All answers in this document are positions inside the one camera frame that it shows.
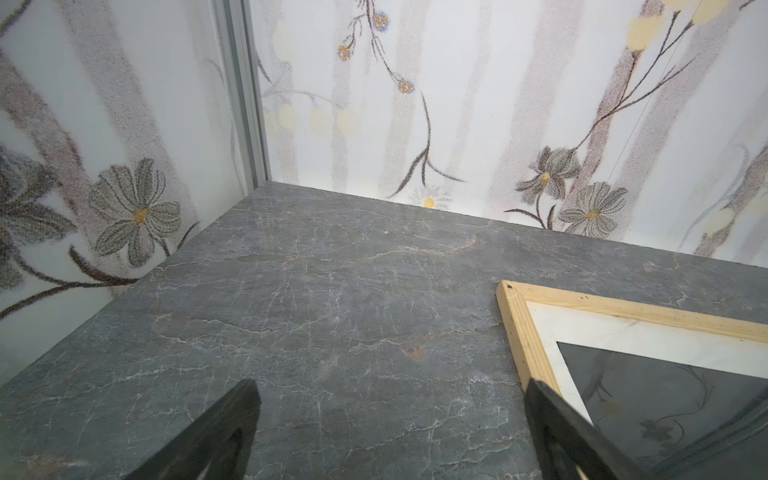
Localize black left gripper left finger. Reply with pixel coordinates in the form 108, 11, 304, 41
127, 379, 261, 479

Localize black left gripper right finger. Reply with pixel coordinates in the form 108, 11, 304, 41
524, 379, 652, 480

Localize light wooden picture frame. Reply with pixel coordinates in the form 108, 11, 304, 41
497, 281, 767, 410

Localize white photo paper sheet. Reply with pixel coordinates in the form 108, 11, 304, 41
559, 343, 767, 479

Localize white photo mat board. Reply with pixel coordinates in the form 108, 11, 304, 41
527, 301, 767, 423

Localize aluminium corner post left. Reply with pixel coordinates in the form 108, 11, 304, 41
212, 0, 271, 193

